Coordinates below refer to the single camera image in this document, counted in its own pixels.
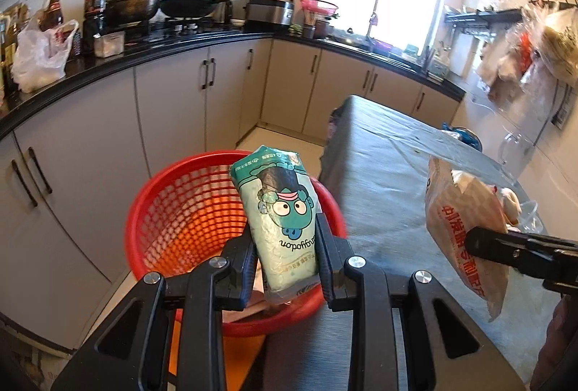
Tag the hanging plastic bags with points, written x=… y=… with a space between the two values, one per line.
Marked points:
x=533 y=48

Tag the red plastic mesh basket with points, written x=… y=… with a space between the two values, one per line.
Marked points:
x=194 y=215

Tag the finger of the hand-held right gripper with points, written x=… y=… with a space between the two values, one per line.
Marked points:
x=519 y=247

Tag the dark red-label sauce bottle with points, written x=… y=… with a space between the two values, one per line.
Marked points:
x=54 y=3

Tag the white plastic bag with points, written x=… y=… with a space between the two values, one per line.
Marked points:
x=40 y=57

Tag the wall socket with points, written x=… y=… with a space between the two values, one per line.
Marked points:
x=561 y=115

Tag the person's right forearm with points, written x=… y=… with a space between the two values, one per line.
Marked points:
x=557 y=346

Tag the sink faucet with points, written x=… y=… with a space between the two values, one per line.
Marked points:
x=373 y=30

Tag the dark yellow-cap bottle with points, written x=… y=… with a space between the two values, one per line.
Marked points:
x=94 y=12

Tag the teal cartoon tissue packet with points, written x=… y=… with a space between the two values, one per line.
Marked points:
x=280 y=210

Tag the orange floor mat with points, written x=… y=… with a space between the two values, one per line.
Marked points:
x=244 y=355

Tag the gas stove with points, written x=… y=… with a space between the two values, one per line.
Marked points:
x=189 y=29

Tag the chopstick holder with chopsticks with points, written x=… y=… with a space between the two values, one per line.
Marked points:
x=309 y=25

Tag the beige lower kitchen cabinets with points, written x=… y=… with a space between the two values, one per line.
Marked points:
x=113 y=138

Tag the table with grey cloth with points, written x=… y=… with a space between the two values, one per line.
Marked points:
x=397 y=201

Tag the orange printed bread bag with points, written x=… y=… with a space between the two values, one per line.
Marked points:
x=465 y=210

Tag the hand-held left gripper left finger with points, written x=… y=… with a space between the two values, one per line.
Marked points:
x=249 y=282

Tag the steel rice cooker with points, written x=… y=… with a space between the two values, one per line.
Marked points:
x=270 y=14

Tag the pink colander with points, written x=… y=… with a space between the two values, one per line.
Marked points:
x=319 y=6

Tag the black kitchen countertop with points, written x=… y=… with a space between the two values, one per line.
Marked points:
x=135 y=48

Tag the clear glass pitcher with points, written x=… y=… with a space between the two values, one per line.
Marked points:
x=517 y=152

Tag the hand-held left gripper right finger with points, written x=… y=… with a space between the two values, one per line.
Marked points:
x=326 y=273

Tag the black frying pan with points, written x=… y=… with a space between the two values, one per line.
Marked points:
x=189 y=7

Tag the metal wall rack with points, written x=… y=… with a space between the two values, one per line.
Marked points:
x=483 y=15

